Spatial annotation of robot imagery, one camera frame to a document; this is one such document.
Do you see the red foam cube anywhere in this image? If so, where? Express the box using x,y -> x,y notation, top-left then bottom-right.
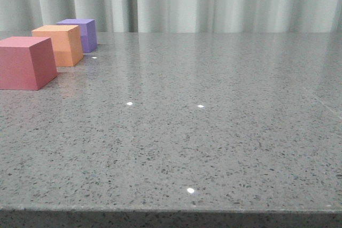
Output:
1,36 -> 58,90

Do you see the orange foam cube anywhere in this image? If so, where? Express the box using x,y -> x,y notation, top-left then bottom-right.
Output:
32,25 -> 83,67

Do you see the purple foam cube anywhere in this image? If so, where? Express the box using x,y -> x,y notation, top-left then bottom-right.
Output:
56,19 -> 97,53

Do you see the pale green curtain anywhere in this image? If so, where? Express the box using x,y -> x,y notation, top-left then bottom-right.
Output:
1,0 -> 341,33

